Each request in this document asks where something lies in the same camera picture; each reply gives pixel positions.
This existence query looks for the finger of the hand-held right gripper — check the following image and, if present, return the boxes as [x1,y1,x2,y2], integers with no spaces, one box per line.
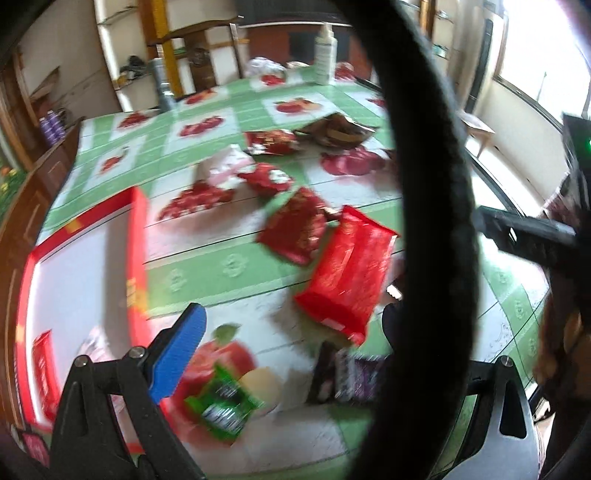
[475,206,580,269]

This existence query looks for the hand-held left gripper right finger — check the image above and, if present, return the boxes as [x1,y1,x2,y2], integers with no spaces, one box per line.
[381,298,542,480]

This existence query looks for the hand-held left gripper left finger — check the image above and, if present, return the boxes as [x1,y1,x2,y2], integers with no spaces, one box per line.
[50,303,208,480]

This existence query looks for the green snack packet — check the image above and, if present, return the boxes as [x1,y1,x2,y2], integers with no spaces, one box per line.
[185,364,264,439]

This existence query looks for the large red snack packet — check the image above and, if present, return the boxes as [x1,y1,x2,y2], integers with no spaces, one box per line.
[294,205,399,347]
[32,330,61,416]

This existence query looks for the black purple snack packet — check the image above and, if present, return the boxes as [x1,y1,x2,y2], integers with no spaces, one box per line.
[307,342,386,404]

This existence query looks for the red shallow cardboard box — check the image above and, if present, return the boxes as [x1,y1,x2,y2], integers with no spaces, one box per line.
[16,187,153,435]

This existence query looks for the brown snack packet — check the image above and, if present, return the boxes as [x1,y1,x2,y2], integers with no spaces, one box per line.
[295,114,377,149]

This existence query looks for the person's right hand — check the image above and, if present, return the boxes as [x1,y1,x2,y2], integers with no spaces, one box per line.
[533,272,591,480]

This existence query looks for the pale pink snack packet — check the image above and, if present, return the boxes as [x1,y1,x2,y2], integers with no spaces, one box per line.
[78,325,121,365]

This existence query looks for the green checked fruit tablecloth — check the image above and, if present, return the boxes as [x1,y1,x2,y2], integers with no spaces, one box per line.
[37,69,555,480]

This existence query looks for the small wooden stool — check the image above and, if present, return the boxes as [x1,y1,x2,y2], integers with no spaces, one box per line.
[457,111,497,158]

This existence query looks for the bright window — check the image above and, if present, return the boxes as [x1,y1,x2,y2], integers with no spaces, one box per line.
[494,0,591,121]

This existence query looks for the dark red patterned snack packet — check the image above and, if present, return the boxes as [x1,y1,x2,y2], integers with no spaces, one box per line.
[256,187,340,267]

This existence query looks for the small red white snack packet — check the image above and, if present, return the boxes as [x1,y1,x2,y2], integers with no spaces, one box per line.
[238,162,295,198]

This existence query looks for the pink white snack packet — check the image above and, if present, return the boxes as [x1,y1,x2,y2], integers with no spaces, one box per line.
[194,144,254,188]

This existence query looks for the brown wooden cabinet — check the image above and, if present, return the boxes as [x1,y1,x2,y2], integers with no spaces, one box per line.
[0,46,85,430]

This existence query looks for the shiny red snack packet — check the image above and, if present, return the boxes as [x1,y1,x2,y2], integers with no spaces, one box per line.
[243,129,301,157]

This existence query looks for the white plastic bottle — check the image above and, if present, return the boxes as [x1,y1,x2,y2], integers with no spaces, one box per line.
[314,21,339,85]

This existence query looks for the silver metal can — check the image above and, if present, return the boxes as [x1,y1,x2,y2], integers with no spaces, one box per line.
[150,59,176,112]

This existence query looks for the white plastic bag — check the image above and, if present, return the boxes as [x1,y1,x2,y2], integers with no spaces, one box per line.
[247,56,287,79]

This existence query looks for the thick black cable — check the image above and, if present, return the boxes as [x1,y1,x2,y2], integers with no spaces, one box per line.
[348,0,485,480]

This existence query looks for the yellow wooden post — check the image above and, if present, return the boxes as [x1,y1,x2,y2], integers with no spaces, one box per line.
[150,0,182,100]

